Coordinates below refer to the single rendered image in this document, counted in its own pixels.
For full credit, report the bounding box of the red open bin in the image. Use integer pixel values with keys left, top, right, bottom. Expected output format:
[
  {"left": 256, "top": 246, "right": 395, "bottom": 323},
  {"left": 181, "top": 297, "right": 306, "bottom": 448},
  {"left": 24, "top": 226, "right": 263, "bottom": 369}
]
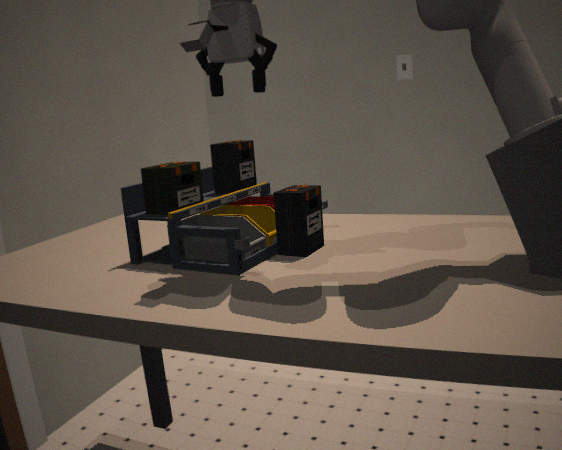
[{"left": 228, "top": 196, "right": 275, "bottom": 210}]

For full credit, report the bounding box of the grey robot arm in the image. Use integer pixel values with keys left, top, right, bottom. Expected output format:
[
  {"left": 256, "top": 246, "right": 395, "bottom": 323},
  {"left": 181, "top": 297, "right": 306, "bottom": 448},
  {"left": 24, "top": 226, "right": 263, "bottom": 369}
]
[{"left": 179, "top": 0, "right": 562, "bottom": 146}]

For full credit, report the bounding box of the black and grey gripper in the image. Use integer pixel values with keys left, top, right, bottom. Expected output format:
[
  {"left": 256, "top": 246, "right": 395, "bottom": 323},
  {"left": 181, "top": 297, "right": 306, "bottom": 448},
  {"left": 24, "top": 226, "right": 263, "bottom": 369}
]
[{"left": 196, "top": 1, "right": 277, "bottom": 97}]

